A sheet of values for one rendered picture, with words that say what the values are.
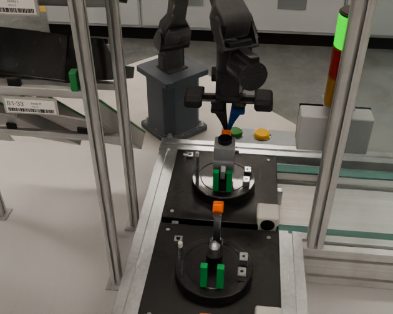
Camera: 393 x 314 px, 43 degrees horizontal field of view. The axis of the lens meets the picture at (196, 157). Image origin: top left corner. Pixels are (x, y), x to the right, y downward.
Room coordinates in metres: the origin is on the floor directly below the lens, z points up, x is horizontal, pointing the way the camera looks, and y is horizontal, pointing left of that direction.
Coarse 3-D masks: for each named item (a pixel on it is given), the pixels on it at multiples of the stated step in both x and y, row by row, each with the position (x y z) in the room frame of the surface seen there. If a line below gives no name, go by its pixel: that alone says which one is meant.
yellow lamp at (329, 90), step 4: (328, 76) 0.71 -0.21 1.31; (328, 80) 0.71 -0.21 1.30; (332, 80) 0.70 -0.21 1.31; (328, 84) 0.70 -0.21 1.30; (332, 84) 0.69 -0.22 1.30; (328, 88) 0.70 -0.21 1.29; (332, 88) 0.69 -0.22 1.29; (328, 92) 0.70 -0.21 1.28; (332, 92) 0.69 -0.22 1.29; (324, 96) 0.71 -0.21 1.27; (328, 96) 0.70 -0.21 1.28; (332, 96) 0.69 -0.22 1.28; (324, 100) 0.71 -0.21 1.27; (328, 100) 0.70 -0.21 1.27; (328, 104) 0.70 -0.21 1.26
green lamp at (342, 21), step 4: (340, 16) 0.70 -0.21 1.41; (340, 20) 0.70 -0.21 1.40; (344, 20) 0.69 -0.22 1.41; (340, 24) 0.70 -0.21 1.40; (344, 24) 0.69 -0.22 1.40; (336, 28) 0.71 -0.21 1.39; (340, 28) 0.70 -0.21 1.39; (344, 28) 0.69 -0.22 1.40; (336, 32) 0.71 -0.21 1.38; (340, 32) 0.70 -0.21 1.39; (344, 32) 0.69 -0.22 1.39; (336, 36) 0.71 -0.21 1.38; (340, 36) 0.70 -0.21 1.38; (336, 40) 0.70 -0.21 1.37; (340, 40) 0.70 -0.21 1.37; (336, 44) 0.70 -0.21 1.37; (340, 44) 0.69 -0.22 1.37; (340, 48) 0.69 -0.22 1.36
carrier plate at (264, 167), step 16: (176, 160) 0.94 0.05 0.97; (192, 160) 0.94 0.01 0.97; (208, 160) 0.94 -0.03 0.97; (240, 160) 0.94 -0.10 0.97; (256, 160) 0.94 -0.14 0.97; (272, 160) 0.94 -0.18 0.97; (176, 176) 0.87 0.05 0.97; (256, 176) 0.87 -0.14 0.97; (272, 176) 0.87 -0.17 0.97; (176, 192) 0.82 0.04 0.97; (192, 192) 0.82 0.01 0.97; (256, 192) 0.82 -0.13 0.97; (272, 192) 0.82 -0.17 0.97; (176, 208) 0.77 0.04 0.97; (192, 208) 0.77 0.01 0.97; (208, 208) 0.77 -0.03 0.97; (224, 208) 0.77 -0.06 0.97; (240, 208) 0.77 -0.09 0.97; (192, 224) 0.73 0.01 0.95; (208, 224) 0.73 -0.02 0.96; (224, 224) 0.73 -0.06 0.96; (240, 224) 0.72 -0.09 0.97; (256, 224) 0.72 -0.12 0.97
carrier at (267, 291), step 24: (168, 240) 0.67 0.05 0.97; (192, 240) 0.67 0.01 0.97; (240, 240) 0.67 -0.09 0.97; (264, 240) 0.67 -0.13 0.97; (168, 264) 0.61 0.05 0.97; (192, 264) 0.60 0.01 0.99; (216, 264) 0.58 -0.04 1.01; (240, 264) 0.59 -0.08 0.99; (264, 264) 0.61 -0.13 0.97; (144, 288) 0.56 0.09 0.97; (168, 288) 0.56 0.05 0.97; (192, 288) 0.54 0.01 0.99; (216, 288) 0.54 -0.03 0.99; (240, 288) 0.54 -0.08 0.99; (264, 288) 0.56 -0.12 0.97; (144, 312) 0.51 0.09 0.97; (168, 312) 0.51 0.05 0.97; (192, 312) 0.51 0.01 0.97; (216, 312) 0.51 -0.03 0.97; (240, 312) 0.51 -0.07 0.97; (264, 312) 0.50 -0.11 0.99
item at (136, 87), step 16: (112, 80) 1.55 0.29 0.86; (128, 80) 1.55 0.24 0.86; (144, 80) 1.55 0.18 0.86; (208, 80) 1.55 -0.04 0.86; (32, 96) 1.44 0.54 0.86; (112, 96) 1.44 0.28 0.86; (128, 96) 1.44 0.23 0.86; (144, 96) 1.44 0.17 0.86; (80, 112) 1.33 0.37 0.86; (144, 112) 1.33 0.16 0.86; (208, 112) 1.33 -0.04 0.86; (256, 112) 1.33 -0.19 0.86; (272, 112) 1.33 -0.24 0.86; (144, 128) 1.24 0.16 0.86; (208, 128) 1.24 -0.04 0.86; (256, 128) 1.24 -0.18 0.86; (272, 128) 1.24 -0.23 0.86; (288, 128) 1.24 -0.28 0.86; (64, 144) 1.16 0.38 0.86; (80, 144) 1.16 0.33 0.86; (144, 144) 1.16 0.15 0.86
